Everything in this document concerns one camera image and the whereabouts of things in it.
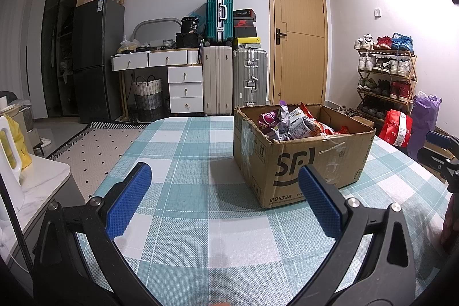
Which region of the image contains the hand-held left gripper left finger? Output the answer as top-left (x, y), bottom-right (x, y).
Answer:
top-left (34, 162), bottom-right (158, 306)

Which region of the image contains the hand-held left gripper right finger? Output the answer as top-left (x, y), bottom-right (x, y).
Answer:
top-left (297, 163), bottom-right (418, 306)

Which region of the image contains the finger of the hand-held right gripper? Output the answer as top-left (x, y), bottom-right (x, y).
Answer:
top-left (426, 131), bottom-right (459, 149)
top-left (418, 147), bottom-right (453, 181)

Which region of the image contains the brown cardboard box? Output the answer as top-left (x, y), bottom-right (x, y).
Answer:
top-left (233, 103), bottom-right (376, 209)

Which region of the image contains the red wafer packet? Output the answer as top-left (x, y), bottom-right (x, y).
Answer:
top-left (323, 125), bottom-right (350, 137)

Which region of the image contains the white red chips bag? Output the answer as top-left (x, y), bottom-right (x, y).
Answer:
top-left (289, 102), bottom-right (325, 140)

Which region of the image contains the purple white snack packet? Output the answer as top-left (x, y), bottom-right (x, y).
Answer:
top-left (278, 100), bottom-right (300, 142)

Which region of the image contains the purple gift bag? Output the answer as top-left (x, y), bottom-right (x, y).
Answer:
top-left (409, 91), bottom-right (442, 159)

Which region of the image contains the red shopping bag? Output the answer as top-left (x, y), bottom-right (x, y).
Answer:
top-left (378, 110), bottom-right (413, 148)

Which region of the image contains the dotted rug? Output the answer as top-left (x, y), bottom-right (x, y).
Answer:
top-left (46, 122), bottom-right (149, 199)

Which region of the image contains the wooden shoe rack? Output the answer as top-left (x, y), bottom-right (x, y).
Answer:
top-left (355, 48), bottom-right (417, 116)

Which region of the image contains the small cardboard box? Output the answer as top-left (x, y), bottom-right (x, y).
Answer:
top-left (353, 115), bottom-right (375, 129)

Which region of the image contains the white marble side table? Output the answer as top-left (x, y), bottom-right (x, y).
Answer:
top-left (0, 153), bottom-right (72, 278)

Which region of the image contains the shoe rack with shoes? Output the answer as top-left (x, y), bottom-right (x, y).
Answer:
top-left (354, 33), bottom-right (415, 116)

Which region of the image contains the woven laundry basket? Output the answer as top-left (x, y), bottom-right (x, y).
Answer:
top-left (130, 75), bottom-right (164, 122)

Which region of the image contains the bright yellow bag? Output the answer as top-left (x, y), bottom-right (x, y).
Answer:
top-left (3, 112), bottom-right (33, 170)

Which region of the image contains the white drawer desk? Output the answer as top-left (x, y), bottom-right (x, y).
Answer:
top-left (111, 48), bottom-right (204, 120)

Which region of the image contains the white electric kettle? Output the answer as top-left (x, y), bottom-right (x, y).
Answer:
top-left (0, 114), bottom-right (23, 224)

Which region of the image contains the silver suitcase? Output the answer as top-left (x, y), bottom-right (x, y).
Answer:
top-left (233, 48), bottom-right (268, 109)

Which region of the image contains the dark grey refrigerator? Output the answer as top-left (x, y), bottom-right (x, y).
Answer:
top-left (73, 0), bottom-right (125, 124)

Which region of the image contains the beige suitcase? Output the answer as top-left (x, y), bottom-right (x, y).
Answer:
top-left (203, 45), bottom-right (234, 116)

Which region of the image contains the pale yellow plastic bag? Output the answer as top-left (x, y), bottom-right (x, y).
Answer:
top-left (116, 35), bottom-right (139, 54)

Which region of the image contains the wooden door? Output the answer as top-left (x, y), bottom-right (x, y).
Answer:
top-left (267, 0), bottom-right (328, 108)

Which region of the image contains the yellow black shoebox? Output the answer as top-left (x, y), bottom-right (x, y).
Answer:
top-left (233, 37), bottom-right (260, 49)

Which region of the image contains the tall dark cabinet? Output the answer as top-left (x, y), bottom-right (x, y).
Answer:
top-left (40, 0), bottom-right (104, 118)

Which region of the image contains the grey arched mirror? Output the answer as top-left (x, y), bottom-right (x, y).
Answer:
top-left (132, 17), bottom-right (182, 48)

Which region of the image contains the black printed bag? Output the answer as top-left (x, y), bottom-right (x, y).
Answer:
top-left (181, 16), bottom-right (199, 35)

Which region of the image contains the black red shoebox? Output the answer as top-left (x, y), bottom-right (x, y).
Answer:
top-left (234, 19), bottom-right (258, 38)

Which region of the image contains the teal suitcase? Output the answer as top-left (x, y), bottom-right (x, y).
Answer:
top-left (205, 0), bottom-right (234, 43)

